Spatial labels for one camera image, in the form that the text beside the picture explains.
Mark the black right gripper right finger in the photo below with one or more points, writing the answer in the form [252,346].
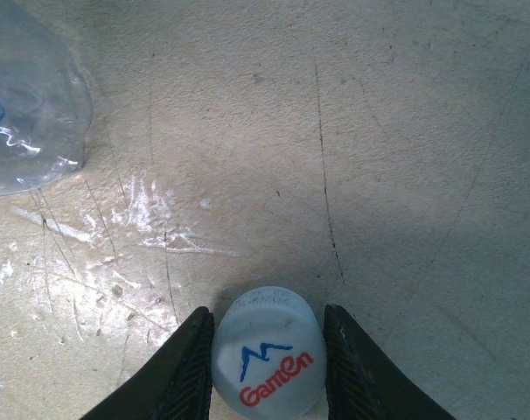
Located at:
[370,385]

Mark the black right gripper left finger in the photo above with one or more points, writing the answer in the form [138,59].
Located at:
[173,385]

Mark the tall clear plastic bottle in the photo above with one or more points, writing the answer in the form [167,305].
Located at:
[29,87]

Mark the white Ganten bottle cap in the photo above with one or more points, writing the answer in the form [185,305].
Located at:
[269,341]

